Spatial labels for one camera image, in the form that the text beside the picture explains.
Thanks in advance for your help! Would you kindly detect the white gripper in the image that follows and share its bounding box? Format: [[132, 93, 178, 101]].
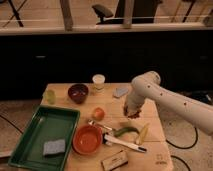
[[124, 91, 145, 114]]

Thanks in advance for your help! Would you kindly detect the red grape bunch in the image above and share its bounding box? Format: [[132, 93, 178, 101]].
[[124, 107, 141, 119]]

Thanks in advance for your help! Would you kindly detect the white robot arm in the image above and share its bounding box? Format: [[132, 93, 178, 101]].
[[124, 71, 213, 137]]

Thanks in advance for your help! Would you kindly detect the dark maroon bowl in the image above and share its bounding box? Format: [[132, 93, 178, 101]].
[[68, 83, 89, 104]]

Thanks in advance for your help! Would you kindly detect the red orange bowl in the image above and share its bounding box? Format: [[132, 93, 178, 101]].
[[73, 125, 102, 155]]

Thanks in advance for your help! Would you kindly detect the green chili pepper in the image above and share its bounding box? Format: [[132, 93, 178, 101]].
[[114, 127, 139, 137]]

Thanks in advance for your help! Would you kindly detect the orange tomato fruit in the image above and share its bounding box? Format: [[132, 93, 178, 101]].
[[92, 107, 105, 121]]

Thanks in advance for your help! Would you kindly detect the yellow corn cob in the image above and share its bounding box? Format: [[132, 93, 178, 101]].
[[135, 124, 149, 145]]

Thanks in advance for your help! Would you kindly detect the white cup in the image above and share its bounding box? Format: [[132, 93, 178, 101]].
[[92, 74, 105, 90]]

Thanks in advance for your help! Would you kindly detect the metal spoon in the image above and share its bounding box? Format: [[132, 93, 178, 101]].
[[87, 120, 115, 131]]

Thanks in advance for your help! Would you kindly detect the wooden block eraser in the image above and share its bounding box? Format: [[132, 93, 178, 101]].
[[101, 151, 128, 171]]

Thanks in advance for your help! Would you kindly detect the green translucent cup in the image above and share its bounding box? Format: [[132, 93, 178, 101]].
[[45, 90, 55, 104]]

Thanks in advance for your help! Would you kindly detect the green plastic tray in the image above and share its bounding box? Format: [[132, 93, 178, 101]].
[[8, 105, 80, 171]]

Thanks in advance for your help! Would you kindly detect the black office chair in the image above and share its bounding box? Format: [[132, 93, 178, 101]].
[[92, 0, 162, 25]]

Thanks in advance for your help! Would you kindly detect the blue grey sponge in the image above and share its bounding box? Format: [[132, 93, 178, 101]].
[[43, 139, 66, 156]]

